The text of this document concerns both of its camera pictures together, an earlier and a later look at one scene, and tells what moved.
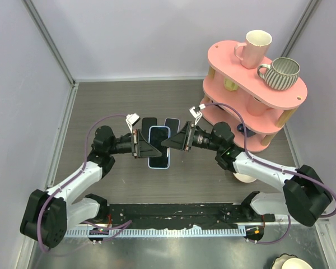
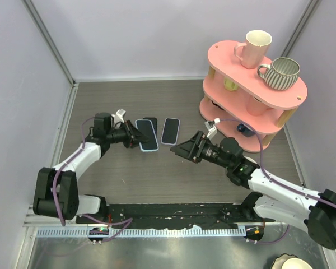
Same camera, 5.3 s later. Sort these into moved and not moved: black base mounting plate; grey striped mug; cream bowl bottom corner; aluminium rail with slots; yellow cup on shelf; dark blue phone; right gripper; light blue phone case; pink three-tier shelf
Moved: dark blue phone; light blue phone case; right gripper
Not moved: black base mounting plate; yellow cup on shelf; aluminium rail with slots; pink three-tier shelf; grey striped mug; cream bowl bottom corner
